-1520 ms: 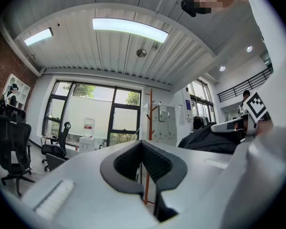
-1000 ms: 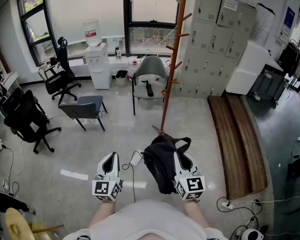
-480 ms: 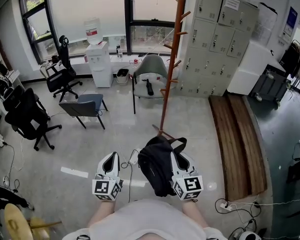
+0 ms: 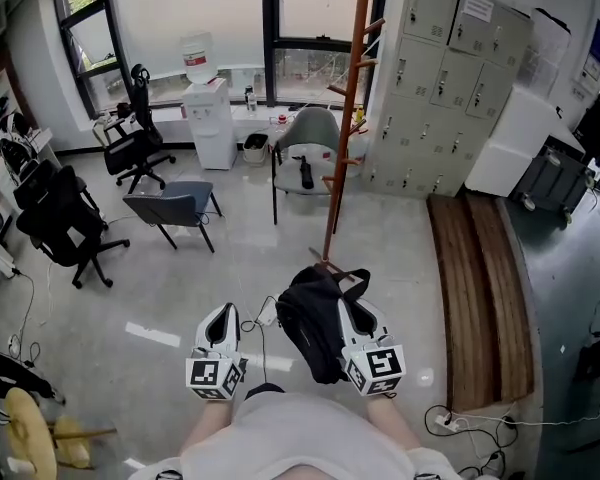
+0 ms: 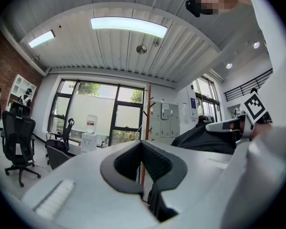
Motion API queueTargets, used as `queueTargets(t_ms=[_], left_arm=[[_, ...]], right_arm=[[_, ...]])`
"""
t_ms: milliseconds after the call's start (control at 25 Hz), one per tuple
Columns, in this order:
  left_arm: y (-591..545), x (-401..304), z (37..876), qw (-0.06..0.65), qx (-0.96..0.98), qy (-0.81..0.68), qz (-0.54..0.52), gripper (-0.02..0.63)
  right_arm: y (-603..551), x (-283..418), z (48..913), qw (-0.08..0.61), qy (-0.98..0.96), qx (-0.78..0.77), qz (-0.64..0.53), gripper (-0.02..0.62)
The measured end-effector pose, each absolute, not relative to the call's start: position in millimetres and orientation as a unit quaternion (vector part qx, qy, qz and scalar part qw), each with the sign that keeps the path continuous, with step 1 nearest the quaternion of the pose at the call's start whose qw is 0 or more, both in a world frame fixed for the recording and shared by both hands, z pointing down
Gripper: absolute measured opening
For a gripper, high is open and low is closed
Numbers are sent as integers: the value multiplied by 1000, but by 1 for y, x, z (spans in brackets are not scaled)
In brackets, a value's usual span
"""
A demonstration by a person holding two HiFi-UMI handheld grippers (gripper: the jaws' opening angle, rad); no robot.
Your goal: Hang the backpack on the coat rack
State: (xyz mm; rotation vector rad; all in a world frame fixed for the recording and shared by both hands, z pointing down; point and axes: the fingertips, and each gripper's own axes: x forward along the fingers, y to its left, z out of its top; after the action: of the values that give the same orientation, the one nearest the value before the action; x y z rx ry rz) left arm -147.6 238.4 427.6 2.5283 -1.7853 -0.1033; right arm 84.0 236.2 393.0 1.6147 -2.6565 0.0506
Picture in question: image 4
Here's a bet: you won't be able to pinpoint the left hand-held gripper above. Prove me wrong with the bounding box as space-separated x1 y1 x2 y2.
185 303 249 402

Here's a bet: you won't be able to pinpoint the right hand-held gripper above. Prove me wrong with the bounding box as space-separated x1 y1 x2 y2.
336 296 407 398

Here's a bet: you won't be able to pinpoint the black bag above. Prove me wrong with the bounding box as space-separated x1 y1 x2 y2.
275 266 372 385

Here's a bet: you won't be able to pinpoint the wooden coat stand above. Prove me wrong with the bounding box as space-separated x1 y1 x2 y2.
308 0 387 283

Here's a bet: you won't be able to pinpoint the person's left forearm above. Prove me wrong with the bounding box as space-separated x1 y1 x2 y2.
179 396 241 462

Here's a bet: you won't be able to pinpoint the person's right forearm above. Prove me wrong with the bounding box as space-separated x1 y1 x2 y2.
364 392 424 452

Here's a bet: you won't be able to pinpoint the person's dark trousers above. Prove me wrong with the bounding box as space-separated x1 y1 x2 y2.
244 382 286 403

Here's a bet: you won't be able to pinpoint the brown wooden platform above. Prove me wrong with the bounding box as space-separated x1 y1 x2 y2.
425 192 537 415

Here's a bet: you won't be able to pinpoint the person's white shirt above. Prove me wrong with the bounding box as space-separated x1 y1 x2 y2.
152 391 462 480

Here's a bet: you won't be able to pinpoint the blue padded chair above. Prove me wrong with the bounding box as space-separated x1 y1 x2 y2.
122 180 224 255

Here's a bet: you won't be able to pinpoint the black folded umbrella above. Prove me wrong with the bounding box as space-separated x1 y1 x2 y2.
291 155 315 190

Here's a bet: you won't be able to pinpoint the grey chair with black legs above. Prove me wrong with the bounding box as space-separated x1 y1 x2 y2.
271 107 350 227

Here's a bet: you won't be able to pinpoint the clear plastic jug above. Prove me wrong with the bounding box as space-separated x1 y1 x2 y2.
347 132 372 165
274 114 294 145

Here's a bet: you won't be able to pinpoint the white waste bin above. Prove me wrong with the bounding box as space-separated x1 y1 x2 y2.
242 132 271 168

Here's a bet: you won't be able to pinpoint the white water dispenser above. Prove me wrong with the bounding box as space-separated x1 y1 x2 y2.
181 77 239 171

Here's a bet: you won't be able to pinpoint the yellow round stool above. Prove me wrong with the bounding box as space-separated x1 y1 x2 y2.
3 386 119 480

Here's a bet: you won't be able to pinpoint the white foam box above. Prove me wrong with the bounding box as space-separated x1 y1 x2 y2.
464 86 587 200

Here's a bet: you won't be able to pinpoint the dark grey wheeled cart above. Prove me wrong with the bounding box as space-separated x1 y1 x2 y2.
509 136 597 227

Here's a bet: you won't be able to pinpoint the grey metal lockers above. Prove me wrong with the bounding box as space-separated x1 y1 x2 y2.
362 0 534 200

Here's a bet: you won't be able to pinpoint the large clear water bottle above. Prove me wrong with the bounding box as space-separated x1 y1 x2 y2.
180 30 219 87

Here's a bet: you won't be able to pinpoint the white paper notice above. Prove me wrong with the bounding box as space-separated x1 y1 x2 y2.
461 0 496 24

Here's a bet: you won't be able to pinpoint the blue poster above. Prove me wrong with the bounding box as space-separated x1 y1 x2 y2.
581 17 600 82

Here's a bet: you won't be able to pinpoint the black floor cable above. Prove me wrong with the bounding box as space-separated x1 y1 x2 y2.
239 319 270 385

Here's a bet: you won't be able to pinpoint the white floor cable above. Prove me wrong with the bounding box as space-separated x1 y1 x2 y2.
227 237 264 322

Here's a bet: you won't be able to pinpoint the black metal frame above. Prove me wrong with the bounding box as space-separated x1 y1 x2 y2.
568 331 600 455

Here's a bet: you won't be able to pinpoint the black window frame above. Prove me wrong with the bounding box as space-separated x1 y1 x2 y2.
52 0 392 120

